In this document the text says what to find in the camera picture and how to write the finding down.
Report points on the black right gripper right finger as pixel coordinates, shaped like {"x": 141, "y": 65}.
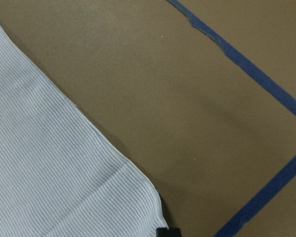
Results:
{"x": 174, "y": 232}

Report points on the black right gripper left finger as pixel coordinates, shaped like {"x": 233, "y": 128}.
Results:
{"x": 162, "y": 232}

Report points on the blue striped button shirt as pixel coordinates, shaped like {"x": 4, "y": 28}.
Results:
{"x": 59, "y": 175}

